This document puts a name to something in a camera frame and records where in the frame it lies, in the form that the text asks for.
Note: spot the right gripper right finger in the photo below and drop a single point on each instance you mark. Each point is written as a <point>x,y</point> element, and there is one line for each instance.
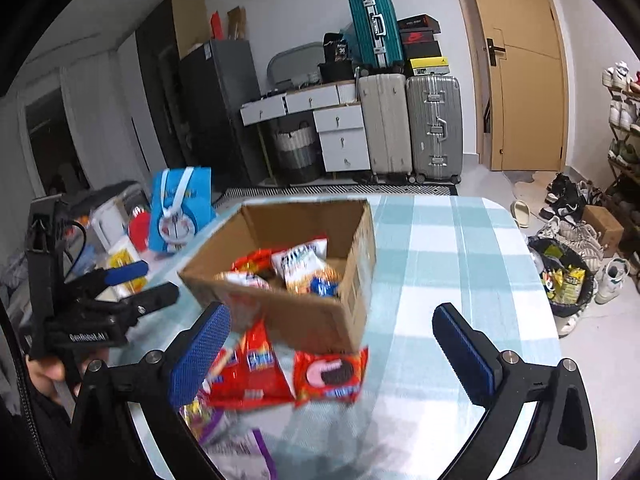
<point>559,442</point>

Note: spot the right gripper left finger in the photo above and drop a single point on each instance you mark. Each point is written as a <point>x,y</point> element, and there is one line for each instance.
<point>108,443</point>

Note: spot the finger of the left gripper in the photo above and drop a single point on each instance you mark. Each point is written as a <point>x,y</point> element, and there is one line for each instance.
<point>142,303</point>
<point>103,278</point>

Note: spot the purple grape candy bag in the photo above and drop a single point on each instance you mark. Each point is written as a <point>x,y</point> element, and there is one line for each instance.
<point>207,424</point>

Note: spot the red triangular chip bag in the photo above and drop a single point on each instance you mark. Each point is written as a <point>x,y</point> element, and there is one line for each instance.
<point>249,377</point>

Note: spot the grey purple snack bag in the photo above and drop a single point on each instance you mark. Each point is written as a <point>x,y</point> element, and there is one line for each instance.
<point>243,457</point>

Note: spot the red Oreo snack pack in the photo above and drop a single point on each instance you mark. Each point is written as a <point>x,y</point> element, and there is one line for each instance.
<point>329,377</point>

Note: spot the left hand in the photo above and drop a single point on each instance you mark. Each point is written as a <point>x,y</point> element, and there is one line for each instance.
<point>45,374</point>

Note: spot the yellow packet on side table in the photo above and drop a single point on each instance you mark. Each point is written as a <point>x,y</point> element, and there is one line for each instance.
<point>121,253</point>

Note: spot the blue Doraemon gift bag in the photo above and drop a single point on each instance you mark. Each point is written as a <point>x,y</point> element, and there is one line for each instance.
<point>181,206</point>

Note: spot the black trash bin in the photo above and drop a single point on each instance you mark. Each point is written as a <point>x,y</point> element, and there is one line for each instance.
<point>567,281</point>

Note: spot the blue white snack bag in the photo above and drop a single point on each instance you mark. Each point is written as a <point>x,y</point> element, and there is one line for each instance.
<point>304,269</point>

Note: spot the brown cardboard SF box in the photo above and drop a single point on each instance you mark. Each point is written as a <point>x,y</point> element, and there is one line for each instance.
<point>233,266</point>

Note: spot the small cardboard box on floor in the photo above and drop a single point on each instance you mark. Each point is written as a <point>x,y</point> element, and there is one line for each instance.
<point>610,231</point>

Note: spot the striped laundry basket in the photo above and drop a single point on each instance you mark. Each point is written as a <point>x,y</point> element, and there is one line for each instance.
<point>298,153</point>

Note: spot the dark grey refrigerator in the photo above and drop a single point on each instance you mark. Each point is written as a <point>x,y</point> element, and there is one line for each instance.
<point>217,78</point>

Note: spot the white drawer desk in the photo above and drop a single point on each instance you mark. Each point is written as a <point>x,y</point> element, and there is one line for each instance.
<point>338,120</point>

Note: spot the silver aluminium suitcase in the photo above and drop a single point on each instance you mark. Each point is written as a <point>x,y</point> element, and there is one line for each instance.
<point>436,129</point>

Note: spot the beige hard suitcase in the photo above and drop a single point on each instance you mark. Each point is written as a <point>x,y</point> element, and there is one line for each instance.
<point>385,115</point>

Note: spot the wooden shoe rack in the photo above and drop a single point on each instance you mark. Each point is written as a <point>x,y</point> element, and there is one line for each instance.
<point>622,196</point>

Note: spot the wooden door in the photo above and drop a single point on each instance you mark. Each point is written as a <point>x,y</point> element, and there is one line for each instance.
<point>519,63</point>

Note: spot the stacked shoe boxes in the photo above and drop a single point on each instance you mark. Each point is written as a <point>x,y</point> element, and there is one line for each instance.
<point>422,54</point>

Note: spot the teal hard suitcase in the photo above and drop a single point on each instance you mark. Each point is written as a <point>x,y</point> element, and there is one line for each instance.
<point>377,33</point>

